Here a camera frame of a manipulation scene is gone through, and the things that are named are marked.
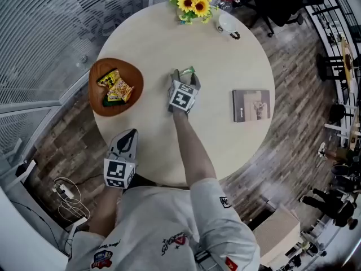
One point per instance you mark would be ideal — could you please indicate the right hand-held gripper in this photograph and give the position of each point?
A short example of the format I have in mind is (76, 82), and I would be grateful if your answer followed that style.
(180, 97)

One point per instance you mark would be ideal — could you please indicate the green snack bar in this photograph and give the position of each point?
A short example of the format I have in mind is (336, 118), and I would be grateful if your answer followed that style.
(187, 70)

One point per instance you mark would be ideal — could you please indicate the beige box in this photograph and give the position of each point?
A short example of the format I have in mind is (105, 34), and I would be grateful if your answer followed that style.
(277, 230)

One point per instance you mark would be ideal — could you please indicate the sunflower bouquet in pot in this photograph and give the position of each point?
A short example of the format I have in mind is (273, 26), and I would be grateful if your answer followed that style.
(194, 1)

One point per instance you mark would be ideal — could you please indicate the orange snack packet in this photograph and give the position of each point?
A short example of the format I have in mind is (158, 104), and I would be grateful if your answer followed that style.
(121, 87)

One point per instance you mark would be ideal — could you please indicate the clear plastic bottle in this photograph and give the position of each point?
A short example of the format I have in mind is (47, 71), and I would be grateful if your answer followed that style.
(224, 4)

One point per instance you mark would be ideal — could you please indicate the white power strip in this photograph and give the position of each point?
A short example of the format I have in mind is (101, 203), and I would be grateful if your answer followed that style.
(63, 191)

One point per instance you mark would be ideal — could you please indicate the grey hardcover book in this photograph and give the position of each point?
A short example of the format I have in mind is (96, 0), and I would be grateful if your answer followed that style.
(251, 106)

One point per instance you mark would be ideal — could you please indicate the person's white shirt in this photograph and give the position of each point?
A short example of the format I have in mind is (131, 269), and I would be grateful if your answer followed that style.
(158, 222)

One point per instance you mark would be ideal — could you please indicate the yellow green packets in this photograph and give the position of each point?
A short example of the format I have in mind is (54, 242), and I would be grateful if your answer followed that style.
(108, 79)

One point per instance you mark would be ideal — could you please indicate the black office chair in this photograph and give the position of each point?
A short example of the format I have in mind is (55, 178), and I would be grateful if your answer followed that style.
(282, 1)

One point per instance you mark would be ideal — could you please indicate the brown wooden bowl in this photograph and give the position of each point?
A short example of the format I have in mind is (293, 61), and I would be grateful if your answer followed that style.
(133, 75)

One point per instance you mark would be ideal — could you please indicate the person's right forearm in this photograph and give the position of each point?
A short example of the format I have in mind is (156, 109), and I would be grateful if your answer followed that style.
(191, 148)

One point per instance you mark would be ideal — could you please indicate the person's left forearm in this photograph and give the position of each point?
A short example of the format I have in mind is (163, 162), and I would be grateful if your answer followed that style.
(105, 213)

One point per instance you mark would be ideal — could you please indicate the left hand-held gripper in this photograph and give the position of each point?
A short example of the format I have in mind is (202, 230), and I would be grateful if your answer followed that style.
(118, 174)

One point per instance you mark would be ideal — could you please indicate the white cup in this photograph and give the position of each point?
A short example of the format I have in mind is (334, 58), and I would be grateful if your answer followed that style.
(227, 22)

